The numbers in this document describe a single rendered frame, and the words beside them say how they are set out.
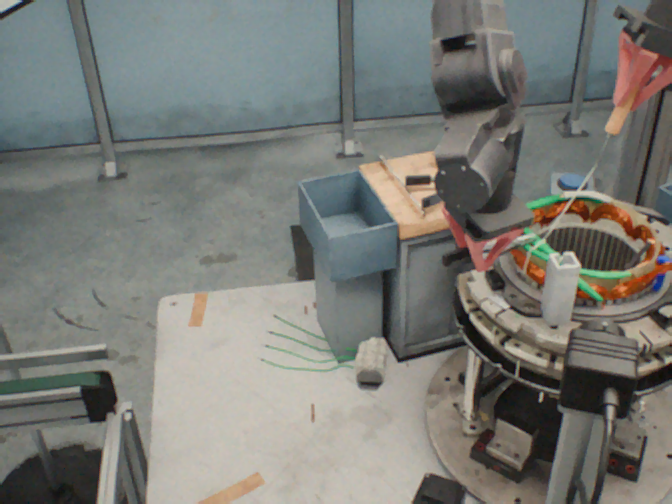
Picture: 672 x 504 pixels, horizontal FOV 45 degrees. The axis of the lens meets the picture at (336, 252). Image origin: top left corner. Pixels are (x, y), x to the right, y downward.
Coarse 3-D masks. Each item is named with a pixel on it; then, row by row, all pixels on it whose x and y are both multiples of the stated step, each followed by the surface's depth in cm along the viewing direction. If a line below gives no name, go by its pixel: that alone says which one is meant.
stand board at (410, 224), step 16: (400, 160) 136; (416, 160) 136; (368, 176) 132; (384, 176) 132; (400, 176) 132; (432, 176) 132; (384, 192) 128; (400, 192) 128; (416, 192) 128; (432, 192) 128; (400, 208) 124; (432, 208) 124; (400, 224) 121; (416, 224) 121; (432, 224) 122
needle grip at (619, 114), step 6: (636, 90) 92; (630, 96) 92; (624, 102) 93; (630, 102) 92; (618, 108) 93; (624, 108) 93; (612, 114) 94; (618, 114) 93; (624, 114) 93; (612, 120) 94; (618, 120) 93; (624, 120) 94; (606, 126) 95; (612, 126) 94; (618, 126) 94; (612, 132) 94; (618, 132) 94
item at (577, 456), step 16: (576, 416) 54; (560, 432) 58; (576, 432) 55; (592, 432) 54; (560, 448) 56; (576, 448) 56; (592, 448) 55; (560, 464) 57; (576, 464) 57; (592, 464) 56; (560, 480) 58; (592, 480) 57; (560, 496) 59; (576, 496) 58
